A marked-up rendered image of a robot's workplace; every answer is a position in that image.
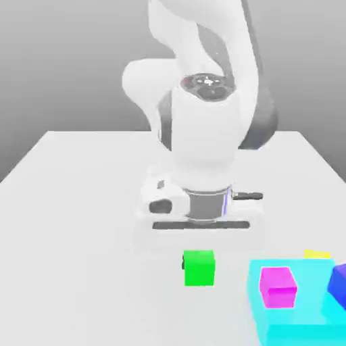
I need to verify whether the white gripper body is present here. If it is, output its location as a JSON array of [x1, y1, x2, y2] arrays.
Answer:
[[134, 207, 266, 252]]

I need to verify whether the small green cube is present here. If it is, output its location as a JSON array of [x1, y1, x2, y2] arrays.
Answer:
[[180, 249, 216, 287]]

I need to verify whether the small magenta cube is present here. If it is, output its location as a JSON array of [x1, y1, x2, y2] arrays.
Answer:
[[258, 266, 298, 310]]

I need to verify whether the small yellow cube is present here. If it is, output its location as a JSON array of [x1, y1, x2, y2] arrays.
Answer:
[[303, 249, 332, 260]]

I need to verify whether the small blue cube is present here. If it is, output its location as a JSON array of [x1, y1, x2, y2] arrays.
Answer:
[[326, 263, 346, 311]]

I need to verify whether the large cyan box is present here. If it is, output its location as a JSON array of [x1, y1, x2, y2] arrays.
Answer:
[[247, 257, 346, 346]]

